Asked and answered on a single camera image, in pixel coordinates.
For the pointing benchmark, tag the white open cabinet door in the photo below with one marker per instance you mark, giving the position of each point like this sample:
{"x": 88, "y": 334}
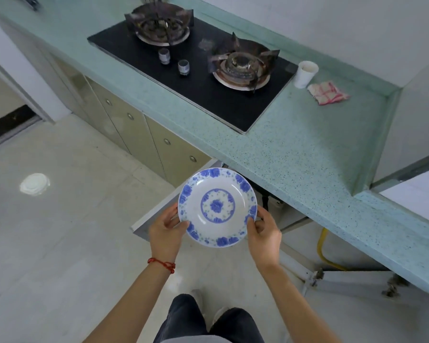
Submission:
{"x": 157, "y": 214}

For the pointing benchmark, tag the person's left forearm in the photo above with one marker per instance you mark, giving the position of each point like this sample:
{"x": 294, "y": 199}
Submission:
{"x": 136, "y": 303}

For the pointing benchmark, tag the person's left thumb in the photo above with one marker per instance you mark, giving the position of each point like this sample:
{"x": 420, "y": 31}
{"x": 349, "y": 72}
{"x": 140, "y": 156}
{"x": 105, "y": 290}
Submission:
{"x": 181, "y": 225}

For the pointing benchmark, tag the white round lid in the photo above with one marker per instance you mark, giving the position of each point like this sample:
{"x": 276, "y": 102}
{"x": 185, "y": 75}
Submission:
{"x": 34, "y": 184}

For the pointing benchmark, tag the rusty gas burner with grate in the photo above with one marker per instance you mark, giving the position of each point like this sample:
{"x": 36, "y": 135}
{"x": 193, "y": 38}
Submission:
{"x": 161, "y": 24}
{"x": 243, "y": 66}

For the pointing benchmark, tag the silver stove knob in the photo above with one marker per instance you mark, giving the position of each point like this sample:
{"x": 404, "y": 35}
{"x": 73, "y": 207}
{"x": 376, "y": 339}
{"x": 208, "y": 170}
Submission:
{"x": 164, "y": 56}
{"x": 183, "y": 67}

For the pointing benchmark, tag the white shoe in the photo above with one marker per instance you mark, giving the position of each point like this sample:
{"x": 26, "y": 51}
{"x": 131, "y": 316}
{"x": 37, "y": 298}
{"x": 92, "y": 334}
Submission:
{"x": 218, "y": 316}

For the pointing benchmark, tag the beige cabinet door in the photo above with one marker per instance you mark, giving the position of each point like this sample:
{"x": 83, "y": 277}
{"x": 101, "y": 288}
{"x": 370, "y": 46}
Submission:
{"x": 82, "y": 96}
{"x": 132, "y": 139}
{"x": 177, "y": 153}

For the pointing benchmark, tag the red white checkered cloth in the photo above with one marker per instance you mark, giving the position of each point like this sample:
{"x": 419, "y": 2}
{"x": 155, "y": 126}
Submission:
{"x": 328, "y": 93}

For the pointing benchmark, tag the white plate with blue flowers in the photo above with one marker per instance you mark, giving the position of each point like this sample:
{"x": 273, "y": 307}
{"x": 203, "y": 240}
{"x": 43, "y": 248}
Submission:
{"x": 217, "y": 207}

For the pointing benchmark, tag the person's right hand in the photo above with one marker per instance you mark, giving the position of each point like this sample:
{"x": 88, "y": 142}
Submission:
{"x": 266, "y": 242}

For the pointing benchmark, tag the metal door hinge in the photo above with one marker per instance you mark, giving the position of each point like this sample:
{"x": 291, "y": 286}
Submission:
{"x": 393, "y": 286}
{"x": 316, "y": 278}

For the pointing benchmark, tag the person's left hand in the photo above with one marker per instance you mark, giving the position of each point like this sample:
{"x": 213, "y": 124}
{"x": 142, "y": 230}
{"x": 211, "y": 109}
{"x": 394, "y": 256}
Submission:
{"x": 163, "y": 237}

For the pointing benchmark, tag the person's right forearm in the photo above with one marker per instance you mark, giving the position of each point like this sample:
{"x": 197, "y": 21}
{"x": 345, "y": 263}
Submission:
{"x": 296, "y": 307}

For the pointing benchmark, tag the white paper cup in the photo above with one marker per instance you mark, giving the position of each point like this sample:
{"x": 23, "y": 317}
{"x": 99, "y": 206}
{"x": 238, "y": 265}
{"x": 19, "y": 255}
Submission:
{"x": 305, "y": 75}

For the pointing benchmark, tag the person's right thumb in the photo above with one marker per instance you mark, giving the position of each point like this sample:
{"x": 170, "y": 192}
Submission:
{"x": 251, "y": 230}

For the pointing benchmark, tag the dark blue trousers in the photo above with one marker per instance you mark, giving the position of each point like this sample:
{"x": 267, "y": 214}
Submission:
{"x": 186, "y": 323}

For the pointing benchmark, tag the dark metal faucet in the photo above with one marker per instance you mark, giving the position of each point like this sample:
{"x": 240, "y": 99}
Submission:
{"x": 28, "y": 1}

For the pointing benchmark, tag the black glass gas cooktop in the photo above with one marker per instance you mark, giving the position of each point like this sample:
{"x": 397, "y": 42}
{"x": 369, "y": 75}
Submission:
{"x": 203, "y": 89}

